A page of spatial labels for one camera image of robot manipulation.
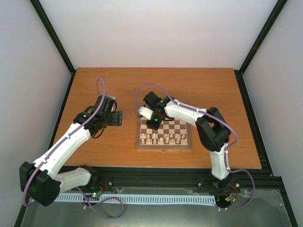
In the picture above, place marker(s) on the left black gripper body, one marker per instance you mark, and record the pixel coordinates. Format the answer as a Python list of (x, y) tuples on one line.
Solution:
[(117, 120)]

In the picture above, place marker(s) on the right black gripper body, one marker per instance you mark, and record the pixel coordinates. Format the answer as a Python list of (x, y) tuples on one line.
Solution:
[(156, 125)]

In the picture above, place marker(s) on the wooden chess board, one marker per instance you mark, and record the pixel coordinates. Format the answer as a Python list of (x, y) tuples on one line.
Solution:
[(174, 134)]

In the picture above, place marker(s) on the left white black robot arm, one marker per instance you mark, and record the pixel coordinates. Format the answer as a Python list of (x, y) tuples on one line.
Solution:
[(42, 181)]

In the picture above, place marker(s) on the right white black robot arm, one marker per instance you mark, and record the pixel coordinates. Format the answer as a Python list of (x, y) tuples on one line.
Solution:
[(211, 128)]

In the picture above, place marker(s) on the green lit circuit board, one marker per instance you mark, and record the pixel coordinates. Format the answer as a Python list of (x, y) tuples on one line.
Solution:
[(95, 194)]

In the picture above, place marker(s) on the light blue slotted cable duct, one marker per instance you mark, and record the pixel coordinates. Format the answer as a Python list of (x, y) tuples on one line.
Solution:
[(140, 199)]

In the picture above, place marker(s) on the black aluminium frame rail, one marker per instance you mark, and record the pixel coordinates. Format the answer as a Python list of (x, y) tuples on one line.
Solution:
[(181, 177)]

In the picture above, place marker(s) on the left black frame post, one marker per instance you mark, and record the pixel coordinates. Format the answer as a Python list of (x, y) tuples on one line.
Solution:
[(53, 35)]

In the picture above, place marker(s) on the black frame post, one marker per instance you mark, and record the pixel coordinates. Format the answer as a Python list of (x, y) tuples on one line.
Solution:
[(53, 35), (274, 14)]

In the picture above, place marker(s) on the right black frame post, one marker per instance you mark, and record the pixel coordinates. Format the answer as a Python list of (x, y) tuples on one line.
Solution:
[(274, 14)]

